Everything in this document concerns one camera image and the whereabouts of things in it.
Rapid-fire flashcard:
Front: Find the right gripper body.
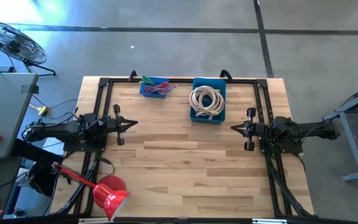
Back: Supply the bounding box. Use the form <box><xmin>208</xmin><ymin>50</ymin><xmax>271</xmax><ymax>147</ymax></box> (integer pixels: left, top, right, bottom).
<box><xmin>243</xmin><ymin>107</ymin><xmax>267</xmax><ymax>152</ymax></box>

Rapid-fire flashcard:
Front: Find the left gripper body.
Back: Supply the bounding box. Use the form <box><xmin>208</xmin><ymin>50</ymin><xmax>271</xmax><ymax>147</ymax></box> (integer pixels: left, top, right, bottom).
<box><xmin>104</xmin><ymin>104</ymin><xmax>127</xmax><ymax>146</ymax></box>

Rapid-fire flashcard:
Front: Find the pink USB cable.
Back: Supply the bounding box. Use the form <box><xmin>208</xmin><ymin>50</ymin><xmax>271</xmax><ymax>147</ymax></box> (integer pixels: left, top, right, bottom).
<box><xmin>142</xmin><ymin>85</ymin><xmax>163</xmax><ymax>95</ymax></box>

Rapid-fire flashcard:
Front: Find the green USB cable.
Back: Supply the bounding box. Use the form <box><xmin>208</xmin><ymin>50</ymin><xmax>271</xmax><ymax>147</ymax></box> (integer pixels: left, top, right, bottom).
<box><xmin>140</xmin><ymin>75</ymin><xmax>155</xmax><ymax>86</ymax></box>

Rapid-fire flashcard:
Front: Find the black cable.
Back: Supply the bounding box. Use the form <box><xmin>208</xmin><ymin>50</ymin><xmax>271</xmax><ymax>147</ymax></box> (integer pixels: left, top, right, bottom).
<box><xmin>142</xmin><ymin>83</ymin><xmax>178</xmax><ymax>95</ymax></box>

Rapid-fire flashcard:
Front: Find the red USB cable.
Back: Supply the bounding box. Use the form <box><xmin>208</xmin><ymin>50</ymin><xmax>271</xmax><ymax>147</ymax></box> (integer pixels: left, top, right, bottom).
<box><xmin>152</xmin><ymin>81</ymin><xmax>171</xmax><ymax>90</ymax></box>

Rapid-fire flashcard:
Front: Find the blue mesh plastic basket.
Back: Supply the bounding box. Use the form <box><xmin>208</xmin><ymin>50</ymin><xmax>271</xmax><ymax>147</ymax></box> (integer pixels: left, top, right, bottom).
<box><xmin>139</xmin><ymin>76</ymin><xmax>170</xmax><ymax>100</ymax></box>

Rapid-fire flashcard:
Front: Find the teal plastic bin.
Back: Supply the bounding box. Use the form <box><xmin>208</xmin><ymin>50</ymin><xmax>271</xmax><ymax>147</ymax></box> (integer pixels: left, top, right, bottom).
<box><xmin>189</xmin><ymin>77</ymin><xmax>227</xmax><ymax>126</ymax></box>

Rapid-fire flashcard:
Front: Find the red desk lamp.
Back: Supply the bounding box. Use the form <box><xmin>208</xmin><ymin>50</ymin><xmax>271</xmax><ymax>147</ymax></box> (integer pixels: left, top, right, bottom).
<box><xmin>52</xmin><ymin>162</ymin><xmax>132</xmax><ymax>222</ymax></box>

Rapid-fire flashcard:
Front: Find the gray side table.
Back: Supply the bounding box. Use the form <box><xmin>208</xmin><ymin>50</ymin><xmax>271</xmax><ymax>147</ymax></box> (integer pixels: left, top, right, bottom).
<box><xmin>0</xmin><ymin>72</ymin><xmax>40</xmax><ymax>160</ymax></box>

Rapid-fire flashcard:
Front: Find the black floor fan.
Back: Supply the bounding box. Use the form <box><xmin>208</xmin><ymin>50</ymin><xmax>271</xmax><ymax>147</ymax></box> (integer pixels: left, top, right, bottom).
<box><xmin>0</xmin><ymin>19</ymin><xmax>57</xmax><ymax>77</ymax></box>

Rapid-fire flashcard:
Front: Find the black aluminium table frame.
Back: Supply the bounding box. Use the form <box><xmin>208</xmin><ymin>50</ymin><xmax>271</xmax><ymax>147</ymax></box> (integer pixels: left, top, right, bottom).
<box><xmin>54</xmin><ymin>68</ymin><xmax>315</xmax><ymax>224</ymax></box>

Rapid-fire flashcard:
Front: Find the yellow plug with cable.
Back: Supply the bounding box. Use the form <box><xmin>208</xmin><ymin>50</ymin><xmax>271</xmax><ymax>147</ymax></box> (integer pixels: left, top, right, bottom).
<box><xmin>28</xmin><ymin>102</ymin><xmax>49</xmax><ymax>116</ymax></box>

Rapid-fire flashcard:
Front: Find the gray metal table leg frame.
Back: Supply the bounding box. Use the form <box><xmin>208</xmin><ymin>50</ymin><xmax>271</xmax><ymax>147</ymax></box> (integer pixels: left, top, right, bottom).
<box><xmin>323</xmin><ymin>79</ymin><xmax>358</xmax><ymax>182</ymax></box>

